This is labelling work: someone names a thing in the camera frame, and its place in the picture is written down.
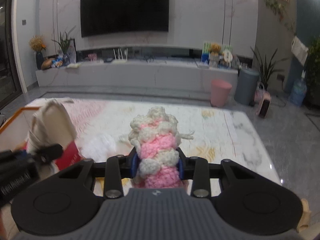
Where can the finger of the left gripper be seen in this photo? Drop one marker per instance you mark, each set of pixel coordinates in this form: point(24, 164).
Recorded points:
point(43, 156)

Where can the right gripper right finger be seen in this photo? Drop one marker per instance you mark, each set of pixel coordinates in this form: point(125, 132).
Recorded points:
point(244, 199)

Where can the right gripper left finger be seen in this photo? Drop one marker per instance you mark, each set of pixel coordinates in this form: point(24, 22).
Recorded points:
point(71, 198)

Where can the beige cloth bundle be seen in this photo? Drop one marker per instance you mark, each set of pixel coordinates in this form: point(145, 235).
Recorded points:
point(51, 125)

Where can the pink white knitted yarn toy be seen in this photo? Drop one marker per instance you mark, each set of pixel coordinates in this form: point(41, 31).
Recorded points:
point(156, 138)

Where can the red lidded candy container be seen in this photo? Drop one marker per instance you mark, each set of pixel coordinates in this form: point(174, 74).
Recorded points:
point(69, 157)

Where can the orange cardboard box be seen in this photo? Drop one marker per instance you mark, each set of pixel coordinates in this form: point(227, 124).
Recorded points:
point(14, 132)

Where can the pink small heater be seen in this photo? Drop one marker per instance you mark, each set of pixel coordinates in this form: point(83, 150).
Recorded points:
point(263, 99)

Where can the dried flowers in dark vase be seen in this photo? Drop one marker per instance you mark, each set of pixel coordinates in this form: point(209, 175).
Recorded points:
point(36, 43)

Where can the green plant in glass vase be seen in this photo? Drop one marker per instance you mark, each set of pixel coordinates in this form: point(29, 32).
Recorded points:
point(64, 41)

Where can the white marble tv console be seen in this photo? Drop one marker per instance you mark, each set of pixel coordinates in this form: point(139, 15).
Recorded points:
point(159, 74)

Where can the grey lidded trash can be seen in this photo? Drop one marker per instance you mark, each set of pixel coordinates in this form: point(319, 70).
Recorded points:
point(246, 86)

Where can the blue water jug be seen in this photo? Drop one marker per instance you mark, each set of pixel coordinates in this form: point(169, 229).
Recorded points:
point(298, 92)

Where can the pink waste bin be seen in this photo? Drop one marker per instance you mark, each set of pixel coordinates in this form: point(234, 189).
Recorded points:
point(220, 90)

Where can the white wifi router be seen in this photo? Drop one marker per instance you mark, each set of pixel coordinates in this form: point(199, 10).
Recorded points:
point(120, 55)

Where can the potted floor plant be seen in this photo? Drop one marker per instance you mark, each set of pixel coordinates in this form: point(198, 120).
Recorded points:
point(267, 67)

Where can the dark cabinet with plants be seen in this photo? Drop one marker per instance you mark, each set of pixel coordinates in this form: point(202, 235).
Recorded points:
point(312, 75)

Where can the hanging white cloth bag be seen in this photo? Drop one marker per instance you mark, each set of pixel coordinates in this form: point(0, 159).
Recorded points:
point(299, 50)

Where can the small teddy bear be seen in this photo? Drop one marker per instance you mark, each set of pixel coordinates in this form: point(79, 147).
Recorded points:
point(214, 54)

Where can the wall-mounted black television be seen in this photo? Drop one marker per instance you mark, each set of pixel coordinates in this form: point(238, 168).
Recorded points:
point(99, 17)

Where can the trailing wall vine plant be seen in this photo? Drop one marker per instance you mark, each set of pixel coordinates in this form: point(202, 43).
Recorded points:
point(279, 10)

